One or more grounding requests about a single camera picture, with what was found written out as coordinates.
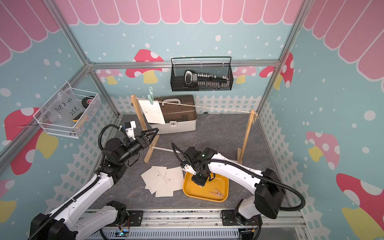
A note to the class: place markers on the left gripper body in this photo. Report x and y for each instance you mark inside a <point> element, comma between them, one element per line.
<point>139,139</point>

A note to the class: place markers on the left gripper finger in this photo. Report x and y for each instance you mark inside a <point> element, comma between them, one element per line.
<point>150,133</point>
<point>149,140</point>

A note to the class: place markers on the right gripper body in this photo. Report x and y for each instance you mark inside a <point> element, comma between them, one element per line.
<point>199,178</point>

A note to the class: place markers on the pink clothespin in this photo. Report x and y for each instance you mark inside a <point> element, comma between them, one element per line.
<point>216,193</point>

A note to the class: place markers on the green clothespin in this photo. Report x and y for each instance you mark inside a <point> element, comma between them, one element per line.
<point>151,96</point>

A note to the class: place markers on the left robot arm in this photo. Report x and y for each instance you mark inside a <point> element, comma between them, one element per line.
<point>90,180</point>

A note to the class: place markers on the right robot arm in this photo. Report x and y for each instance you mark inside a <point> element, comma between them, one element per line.
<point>270,195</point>

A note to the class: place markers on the yellow plastic tray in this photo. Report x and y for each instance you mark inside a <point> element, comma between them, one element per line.
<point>193,190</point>

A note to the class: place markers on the brown lid toolbox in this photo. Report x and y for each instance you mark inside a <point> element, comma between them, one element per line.
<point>179,113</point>

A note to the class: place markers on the black tape roll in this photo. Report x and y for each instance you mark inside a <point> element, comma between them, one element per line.
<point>86,101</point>

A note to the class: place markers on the plastic labelled bag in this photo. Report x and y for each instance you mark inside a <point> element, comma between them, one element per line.
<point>64,108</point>

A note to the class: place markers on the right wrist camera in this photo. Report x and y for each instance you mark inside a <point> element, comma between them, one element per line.
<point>189,166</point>

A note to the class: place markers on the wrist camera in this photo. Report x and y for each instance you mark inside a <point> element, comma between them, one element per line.
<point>189,166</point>
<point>130,129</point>

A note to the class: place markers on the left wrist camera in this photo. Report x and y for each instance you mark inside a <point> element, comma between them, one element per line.
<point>130,129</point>

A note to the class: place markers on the yellow handled tool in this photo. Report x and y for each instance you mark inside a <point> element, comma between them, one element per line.
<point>80,121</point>

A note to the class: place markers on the black wire mesh basket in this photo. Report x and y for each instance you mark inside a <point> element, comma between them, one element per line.
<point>219,66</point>

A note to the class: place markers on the white wire mesh basket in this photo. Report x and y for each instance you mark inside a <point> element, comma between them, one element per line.
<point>43,116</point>

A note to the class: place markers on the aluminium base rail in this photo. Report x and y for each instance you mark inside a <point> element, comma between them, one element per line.
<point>179,224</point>

